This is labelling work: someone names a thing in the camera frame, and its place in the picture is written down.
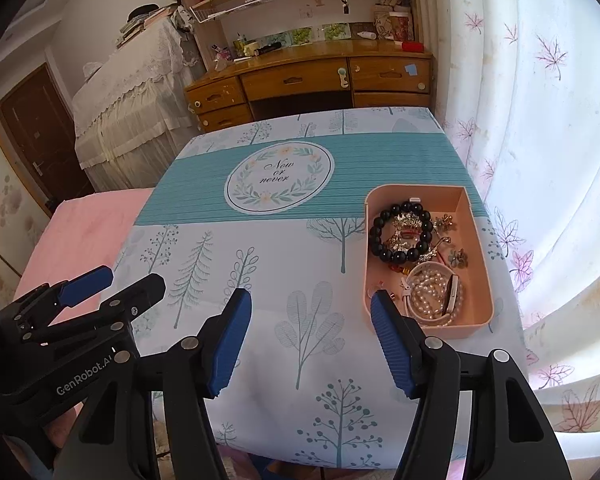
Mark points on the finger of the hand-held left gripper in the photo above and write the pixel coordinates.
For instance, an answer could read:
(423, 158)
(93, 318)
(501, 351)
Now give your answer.
(140, 292)
(87, 282)

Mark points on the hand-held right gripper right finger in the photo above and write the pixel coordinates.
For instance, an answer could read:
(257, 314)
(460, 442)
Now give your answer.
(395, 345)

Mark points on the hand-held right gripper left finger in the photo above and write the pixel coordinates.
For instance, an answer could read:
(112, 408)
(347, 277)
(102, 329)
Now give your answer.
(230, 340)

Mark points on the small pink earring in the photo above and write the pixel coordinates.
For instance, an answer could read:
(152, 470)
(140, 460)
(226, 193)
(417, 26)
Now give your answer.
(391, 294)

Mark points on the pink jewelry box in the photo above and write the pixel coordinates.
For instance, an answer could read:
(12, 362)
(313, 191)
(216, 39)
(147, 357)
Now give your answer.
(475, 305)

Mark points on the grey flower earring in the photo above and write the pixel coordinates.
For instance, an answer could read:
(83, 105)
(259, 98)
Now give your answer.
(458, 257)

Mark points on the gold round earring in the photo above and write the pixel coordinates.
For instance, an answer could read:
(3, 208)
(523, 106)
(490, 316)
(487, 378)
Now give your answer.
(445, 222)

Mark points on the pink blanket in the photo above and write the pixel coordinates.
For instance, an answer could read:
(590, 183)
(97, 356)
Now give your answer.
(80, 230)

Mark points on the small red charm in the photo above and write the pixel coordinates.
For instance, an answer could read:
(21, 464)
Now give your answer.
(399, 270)

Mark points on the teal white tree-print tablecloth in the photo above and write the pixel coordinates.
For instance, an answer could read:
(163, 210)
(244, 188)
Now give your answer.
(280, 260)

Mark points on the brown wooden door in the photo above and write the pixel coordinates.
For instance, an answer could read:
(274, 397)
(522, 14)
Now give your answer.
(35, 130)

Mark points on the white lace cover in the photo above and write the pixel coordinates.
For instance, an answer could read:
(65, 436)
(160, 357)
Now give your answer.
(130, 100)

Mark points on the white floral curtain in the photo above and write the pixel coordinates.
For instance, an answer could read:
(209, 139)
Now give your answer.
(555, 160)

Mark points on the wooden desk with drawers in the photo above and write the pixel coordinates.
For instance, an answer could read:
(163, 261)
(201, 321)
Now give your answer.
(290, 80)

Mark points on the stack of books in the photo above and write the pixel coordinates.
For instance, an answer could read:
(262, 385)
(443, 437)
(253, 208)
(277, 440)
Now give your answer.
(142, 22)

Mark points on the white green drawer hook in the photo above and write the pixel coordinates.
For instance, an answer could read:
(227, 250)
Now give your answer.
(342, 76)

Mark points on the blue sticker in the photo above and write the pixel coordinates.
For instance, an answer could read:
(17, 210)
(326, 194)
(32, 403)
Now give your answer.
(411, 69)

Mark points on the row of green picture cards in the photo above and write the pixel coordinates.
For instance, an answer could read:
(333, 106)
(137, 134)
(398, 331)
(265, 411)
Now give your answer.
(305, 34)

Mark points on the white bottle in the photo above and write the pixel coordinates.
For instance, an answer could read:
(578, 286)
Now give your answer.
(367, 35)

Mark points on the wooden bookshelf hutch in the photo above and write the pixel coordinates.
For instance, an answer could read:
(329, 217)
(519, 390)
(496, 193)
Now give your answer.
(280, 15)

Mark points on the floral patterned bag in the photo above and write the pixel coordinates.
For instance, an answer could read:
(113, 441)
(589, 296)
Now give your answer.
(391, 22)

